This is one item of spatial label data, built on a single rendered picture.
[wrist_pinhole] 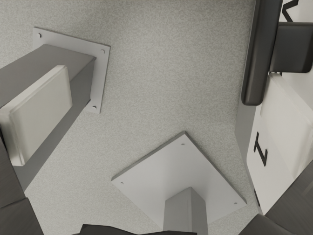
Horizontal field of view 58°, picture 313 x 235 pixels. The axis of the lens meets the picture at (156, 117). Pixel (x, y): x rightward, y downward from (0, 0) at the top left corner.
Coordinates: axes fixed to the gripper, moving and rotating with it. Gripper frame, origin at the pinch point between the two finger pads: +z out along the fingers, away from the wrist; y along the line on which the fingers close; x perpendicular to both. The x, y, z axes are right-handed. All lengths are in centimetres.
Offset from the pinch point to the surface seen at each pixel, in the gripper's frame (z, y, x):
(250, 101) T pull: 0.1, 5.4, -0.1
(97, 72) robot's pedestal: 90, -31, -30
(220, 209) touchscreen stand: 88, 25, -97
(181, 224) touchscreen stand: 67, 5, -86
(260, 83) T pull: 0.0, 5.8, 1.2
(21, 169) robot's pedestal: 33, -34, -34
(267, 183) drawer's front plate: 2.5, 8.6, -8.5
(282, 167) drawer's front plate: 0.7, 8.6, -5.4
